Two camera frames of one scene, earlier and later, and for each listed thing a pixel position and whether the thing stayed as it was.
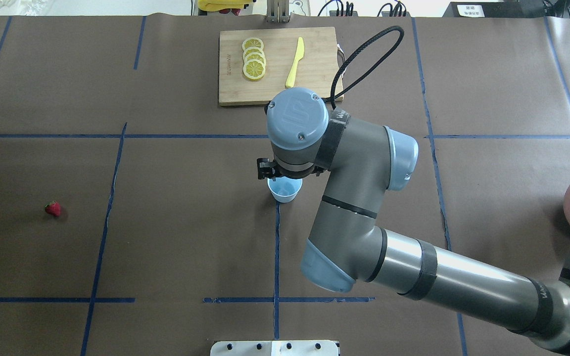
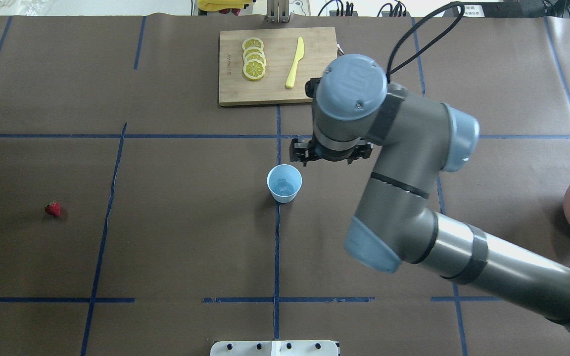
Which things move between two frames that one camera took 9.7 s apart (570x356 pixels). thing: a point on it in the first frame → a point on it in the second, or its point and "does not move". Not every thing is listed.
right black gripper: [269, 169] → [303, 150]
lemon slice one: [252, 42] does not move
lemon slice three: [255, 56] does not move
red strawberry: [53, 207] does not move
